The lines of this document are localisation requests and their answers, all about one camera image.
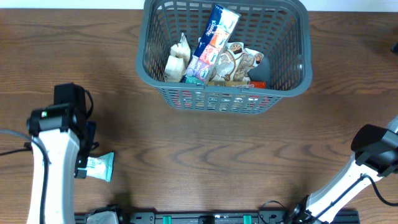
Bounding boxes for white paper label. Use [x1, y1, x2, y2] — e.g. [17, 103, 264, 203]
[86, 152, 114, 182]

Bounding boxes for beige cookie bag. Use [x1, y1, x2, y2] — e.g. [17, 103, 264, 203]
[163, 33, 191, 82]
[210, 42, 244, 82]

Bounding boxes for red spaghetti packet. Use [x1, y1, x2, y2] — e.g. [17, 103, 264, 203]
[172, 78, 270, 110]

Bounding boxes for Kleenex tissue multipack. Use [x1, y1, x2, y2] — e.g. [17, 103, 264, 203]
[180, 4, 241, 84]

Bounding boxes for cookie bag with clear window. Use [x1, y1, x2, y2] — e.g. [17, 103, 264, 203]
[233, 48, 264, 82]

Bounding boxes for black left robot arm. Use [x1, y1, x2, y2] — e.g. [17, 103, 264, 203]
[27, 101, 90, 223]

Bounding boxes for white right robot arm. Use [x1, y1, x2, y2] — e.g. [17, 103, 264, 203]
[289, 118, 397, 223]

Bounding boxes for grey plastic basket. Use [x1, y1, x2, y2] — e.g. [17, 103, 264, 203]
[136, 0, 313, 114]

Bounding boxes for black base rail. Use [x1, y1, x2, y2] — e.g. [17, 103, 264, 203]
[74, 206, 360, 224]

